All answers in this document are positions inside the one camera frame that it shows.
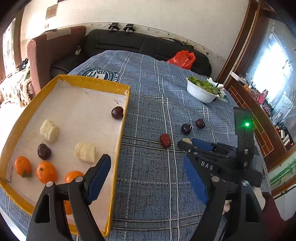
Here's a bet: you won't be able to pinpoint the large banana piece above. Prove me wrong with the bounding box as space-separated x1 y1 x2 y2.
40 119 60 144

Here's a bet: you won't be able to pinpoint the wooden glass door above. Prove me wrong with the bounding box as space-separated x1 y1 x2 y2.
1 9 24 81

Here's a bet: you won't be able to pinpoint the small orange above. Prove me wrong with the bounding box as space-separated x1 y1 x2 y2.
64 200 72 215
36 161 58 184

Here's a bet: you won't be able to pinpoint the black leather sofa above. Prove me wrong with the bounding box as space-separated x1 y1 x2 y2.
49 29 212 78

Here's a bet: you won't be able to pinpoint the white bowl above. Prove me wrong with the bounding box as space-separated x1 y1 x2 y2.
186 78 219 103

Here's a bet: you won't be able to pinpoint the patterned covered bench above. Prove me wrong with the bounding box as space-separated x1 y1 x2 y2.
1 58 36 107

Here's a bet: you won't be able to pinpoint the blue plaid tablecloth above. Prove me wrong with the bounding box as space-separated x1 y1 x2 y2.
1 50 237 240

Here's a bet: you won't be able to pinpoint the black clamp device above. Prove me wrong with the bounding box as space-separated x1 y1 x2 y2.
108 22 120 32
123 24 135 33

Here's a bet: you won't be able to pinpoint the orange with green leaf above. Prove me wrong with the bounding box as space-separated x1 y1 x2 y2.
14 156 32 178

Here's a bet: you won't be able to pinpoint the right hand white glove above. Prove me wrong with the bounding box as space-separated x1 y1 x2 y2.
222 185 266 216

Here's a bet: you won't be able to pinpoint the yellow edged white tray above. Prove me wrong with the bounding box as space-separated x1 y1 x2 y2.
1 75 130 237

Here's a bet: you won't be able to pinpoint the green leafy vegetables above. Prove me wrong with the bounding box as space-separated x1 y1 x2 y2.
188 76 219 95

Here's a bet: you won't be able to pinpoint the red plastic bag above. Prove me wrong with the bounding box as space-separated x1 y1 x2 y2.
167 50 196 70

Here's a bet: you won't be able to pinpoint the orange tangerine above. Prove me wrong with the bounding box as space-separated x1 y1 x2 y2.
65 171 84 183

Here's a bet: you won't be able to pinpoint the wall plaque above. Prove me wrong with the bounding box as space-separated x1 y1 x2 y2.
45 4 58 20

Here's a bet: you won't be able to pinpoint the red jujube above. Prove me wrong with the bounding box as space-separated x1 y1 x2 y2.
160 133 171 148

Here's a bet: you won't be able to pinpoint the maroon armchair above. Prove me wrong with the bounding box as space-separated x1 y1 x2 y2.
27 26 86 94

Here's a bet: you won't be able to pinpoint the wooden cabinet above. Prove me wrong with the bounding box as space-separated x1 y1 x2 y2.
217 1 295 171

